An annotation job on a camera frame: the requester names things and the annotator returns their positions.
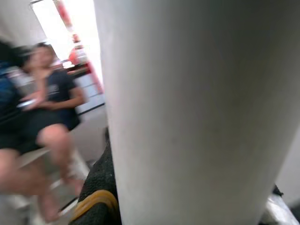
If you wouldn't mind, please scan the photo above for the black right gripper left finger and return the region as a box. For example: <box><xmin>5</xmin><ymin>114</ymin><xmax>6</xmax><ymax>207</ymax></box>
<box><xmin>69</xmin><ymin>127</ymin><xmax>122</xmax><ymax>225</ymax></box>

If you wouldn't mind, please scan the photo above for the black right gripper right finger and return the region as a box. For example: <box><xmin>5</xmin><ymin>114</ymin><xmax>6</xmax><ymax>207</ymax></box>
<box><xmin>263</xmin><ymin>184</ymin><xmax>295</xmax><ymax>225</ymax></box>

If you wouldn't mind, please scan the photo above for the white plastic table leg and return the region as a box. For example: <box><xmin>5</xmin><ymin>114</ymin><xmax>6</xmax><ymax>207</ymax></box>
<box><xmin>93</xmin><ymin>0</ymin><xmax>300</xmax><ymax>225</ymax></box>

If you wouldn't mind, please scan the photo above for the yellow rubber band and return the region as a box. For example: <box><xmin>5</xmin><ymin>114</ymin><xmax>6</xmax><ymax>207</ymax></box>
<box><xmin>70</xmin><ymin>189</ymin><xmax>119</xmax><ymax>223</ymax></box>

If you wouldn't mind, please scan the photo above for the person in dark shirt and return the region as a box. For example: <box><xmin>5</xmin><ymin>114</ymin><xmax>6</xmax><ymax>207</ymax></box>
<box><xmin>0</xmin><ymin>42</ymin><xmax>91</xmax><ymax>223</ymax></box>

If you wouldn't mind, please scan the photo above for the red paper door strip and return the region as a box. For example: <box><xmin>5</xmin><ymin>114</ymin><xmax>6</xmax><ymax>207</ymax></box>
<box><xmin>54</xmin><ymin>0</ymin><xmax>105</xmax><ymax>94</ymax></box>

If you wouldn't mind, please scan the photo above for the white phone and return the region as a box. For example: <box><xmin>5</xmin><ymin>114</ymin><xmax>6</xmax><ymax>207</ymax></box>
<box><xmin>16</xmin><ymin>97</ymin><xmax>38</xmax><ymax>111</ymax></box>

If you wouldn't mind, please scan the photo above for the person in blue top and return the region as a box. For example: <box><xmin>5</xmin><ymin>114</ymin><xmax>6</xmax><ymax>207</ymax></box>
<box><xmin>0</xmin><ymin>38</ymin><xmax>30</xmax><ymax>132</ymax></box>

